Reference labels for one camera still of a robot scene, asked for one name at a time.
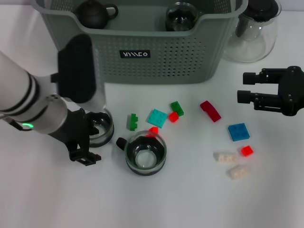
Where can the dark clay teapot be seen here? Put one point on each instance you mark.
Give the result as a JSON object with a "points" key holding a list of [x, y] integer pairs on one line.
{"points": [[91, 15]]}

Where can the teal square toy plate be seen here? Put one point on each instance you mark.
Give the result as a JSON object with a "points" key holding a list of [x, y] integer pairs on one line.
{"points": [[157, 118]]}

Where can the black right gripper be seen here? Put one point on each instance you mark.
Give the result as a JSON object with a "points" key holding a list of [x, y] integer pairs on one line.
{"points": [[293, 92]]}

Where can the red sloped toy brick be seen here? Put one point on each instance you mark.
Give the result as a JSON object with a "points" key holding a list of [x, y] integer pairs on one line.
{"points": [[154, 130]]}

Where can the dark red curved toy brick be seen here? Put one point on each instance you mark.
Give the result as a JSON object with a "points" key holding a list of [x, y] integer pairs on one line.
{"points": [[210, 111]]}

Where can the cream toy brick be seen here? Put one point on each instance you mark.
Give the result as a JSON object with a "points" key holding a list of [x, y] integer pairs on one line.
{"points": [[238, 172], [225, 157]]}

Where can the small red toy brick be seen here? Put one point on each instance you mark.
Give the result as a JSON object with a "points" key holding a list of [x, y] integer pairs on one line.
{"points": [[173, 117], [247, 150]]}

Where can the blue square toy plate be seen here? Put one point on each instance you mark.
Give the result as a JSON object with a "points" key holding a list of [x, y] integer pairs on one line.
{"points": [[238, 132]]}

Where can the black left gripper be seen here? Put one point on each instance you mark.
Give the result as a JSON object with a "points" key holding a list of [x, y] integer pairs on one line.
{"points": [[73, 130]]}

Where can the glass carafe with black lid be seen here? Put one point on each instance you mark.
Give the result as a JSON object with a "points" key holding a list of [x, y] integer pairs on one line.
{"points": [[251, 42]]}

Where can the green rectangular toy brick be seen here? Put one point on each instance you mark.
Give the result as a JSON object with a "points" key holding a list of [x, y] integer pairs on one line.
{"points": [[177, 107]]}

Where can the narrow green toy brick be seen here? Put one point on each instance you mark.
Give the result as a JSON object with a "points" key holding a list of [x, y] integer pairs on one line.
{"points": [[133, 122]]}

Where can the glass teacup with black base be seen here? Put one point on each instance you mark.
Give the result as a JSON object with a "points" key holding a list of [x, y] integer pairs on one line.
{"points": [[181, 19], [107, 133], [145, 161]]}

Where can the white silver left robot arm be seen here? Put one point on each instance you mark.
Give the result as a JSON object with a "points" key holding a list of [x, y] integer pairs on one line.
{"points": [[19, 88]]}

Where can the grey-green perforated storage bin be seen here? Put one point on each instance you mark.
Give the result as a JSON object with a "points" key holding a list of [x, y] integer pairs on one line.
{"points": [[166, 59]]}

